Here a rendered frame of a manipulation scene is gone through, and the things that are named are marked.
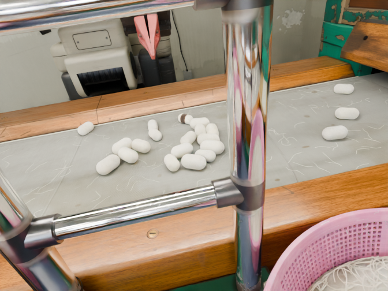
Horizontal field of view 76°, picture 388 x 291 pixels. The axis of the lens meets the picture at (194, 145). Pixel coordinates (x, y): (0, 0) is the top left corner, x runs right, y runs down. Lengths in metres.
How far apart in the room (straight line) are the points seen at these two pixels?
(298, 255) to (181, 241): 0.10
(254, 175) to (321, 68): 0.53
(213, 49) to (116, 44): 1.57
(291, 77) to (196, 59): 1.89
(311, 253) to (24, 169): 0.43
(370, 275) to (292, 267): 0.08
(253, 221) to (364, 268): 0.14
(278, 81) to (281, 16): 2.03
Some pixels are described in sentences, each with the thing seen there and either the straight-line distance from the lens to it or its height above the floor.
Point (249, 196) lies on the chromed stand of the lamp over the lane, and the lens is 0.17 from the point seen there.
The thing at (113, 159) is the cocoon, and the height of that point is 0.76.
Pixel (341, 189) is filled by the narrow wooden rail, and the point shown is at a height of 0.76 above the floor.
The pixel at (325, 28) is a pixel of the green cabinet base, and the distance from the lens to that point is 0.79.
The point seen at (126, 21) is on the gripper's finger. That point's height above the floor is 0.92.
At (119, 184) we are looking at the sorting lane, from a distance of 0.37.
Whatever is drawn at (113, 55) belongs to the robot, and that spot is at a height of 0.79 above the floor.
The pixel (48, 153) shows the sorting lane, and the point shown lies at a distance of 0.51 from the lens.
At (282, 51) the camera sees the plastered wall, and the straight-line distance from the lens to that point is 2.69.
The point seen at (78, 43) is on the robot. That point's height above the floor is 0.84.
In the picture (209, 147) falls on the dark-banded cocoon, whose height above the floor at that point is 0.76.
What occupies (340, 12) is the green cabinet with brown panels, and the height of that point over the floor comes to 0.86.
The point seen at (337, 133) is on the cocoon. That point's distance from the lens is 0.42.
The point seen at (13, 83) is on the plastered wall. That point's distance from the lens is 2.82.
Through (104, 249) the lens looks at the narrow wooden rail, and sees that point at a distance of 0.26.
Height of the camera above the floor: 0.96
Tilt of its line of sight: 33 degrees down
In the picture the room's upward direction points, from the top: 8 degrees counter-clockwise
